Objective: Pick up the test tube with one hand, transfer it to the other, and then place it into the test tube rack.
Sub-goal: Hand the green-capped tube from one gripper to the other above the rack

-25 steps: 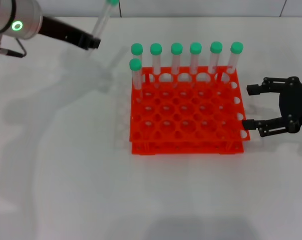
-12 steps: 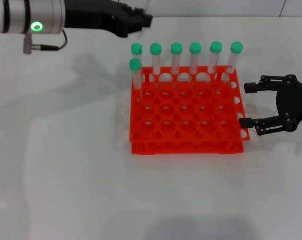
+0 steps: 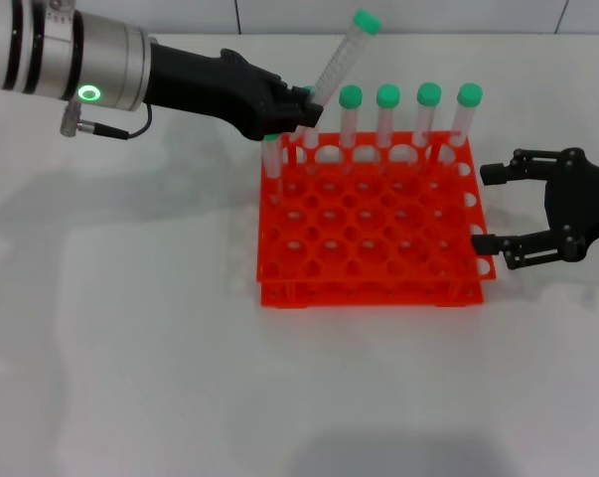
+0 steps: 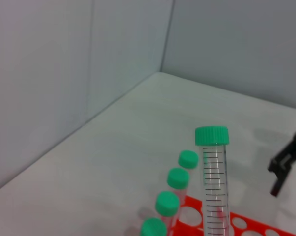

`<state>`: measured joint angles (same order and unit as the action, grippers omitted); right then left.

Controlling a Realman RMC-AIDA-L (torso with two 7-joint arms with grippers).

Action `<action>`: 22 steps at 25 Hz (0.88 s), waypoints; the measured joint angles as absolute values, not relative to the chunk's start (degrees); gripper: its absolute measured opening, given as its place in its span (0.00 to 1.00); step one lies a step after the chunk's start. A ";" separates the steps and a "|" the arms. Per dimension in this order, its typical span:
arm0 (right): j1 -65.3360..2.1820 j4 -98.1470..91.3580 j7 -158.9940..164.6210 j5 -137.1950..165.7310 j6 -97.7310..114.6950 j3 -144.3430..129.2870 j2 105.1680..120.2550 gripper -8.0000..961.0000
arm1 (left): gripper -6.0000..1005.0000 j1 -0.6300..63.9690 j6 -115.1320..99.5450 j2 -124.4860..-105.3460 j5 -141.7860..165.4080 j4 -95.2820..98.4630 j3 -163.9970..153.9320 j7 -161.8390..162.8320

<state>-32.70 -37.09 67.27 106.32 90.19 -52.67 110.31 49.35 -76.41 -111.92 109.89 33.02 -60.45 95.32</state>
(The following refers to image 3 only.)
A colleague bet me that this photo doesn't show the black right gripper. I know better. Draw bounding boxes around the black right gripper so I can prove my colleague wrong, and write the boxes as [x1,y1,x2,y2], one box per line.
[471,146,599,271]

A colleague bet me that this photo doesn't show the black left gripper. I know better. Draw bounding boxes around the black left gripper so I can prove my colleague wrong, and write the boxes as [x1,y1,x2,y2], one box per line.
[147,42,326,143]

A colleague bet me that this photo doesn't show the clear test tube green cap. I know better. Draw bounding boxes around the clear test tube green cap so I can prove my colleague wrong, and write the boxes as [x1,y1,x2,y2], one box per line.
[411,81,442,170]
[447,82,484,168]
[338,83,364,175]
[375,82,401,173]
[260,132,286,206]
[308,8,383,110]
[298,84,322,176]

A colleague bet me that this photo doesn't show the orange test tube rack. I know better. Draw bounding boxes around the orange test tube rack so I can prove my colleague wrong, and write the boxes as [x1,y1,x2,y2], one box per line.
[255,130,499,310]

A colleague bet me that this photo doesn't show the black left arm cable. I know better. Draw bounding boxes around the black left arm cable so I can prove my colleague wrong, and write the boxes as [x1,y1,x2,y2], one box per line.
[59,101,154,141]

